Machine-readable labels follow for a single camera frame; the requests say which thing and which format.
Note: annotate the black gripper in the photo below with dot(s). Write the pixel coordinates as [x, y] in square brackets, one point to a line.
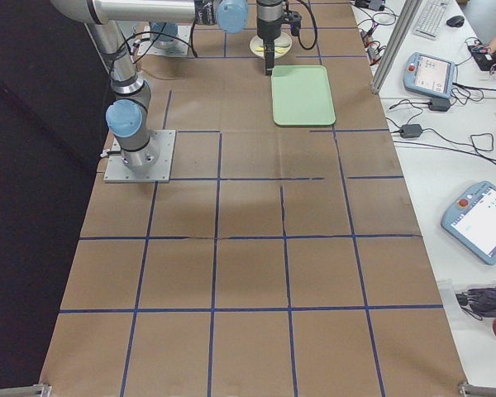
[267, 28]

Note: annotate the yellow plastic fork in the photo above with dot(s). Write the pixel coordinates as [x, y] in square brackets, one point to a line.
[278, 50]

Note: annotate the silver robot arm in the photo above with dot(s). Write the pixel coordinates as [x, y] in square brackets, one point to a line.
[126, 118]

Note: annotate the mint green plastic tray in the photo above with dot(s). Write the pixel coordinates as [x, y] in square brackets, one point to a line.
[301, 96]

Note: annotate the upper blue teach pendant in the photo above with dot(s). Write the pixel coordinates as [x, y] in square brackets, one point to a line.
[429, 75]

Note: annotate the blue teach pendant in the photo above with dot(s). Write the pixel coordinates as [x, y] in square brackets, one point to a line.
[471, 220]
[429, 75]

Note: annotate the white computer keyboard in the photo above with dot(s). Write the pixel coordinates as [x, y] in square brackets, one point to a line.
[430, 17]

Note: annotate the black power adapter lower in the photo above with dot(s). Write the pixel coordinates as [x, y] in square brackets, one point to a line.
[410, 131]

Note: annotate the black power adapter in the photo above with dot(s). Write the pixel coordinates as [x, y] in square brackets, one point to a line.
[410, 131]
[439, 104]

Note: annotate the black power adapter upper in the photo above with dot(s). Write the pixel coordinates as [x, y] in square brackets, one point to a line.
[439, 104]

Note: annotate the black computer mouse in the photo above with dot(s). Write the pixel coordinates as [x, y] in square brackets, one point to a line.
[456, 21]

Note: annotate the lower blue teach pendant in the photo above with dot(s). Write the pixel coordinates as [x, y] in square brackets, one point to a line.
[471, 220]

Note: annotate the folded dark umbrella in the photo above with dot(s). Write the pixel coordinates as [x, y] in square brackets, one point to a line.
[478, 302]

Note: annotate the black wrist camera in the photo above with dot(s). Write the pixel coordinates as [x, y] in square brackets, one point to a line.
[294, 20]

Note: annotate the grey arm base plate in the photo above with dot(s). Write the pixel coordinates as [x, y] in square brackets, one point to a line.
[151, 164]
[172, 45]

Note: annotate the aluminium frame post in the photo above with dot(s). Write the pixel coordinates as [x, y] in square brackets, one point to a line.
[404, 22]

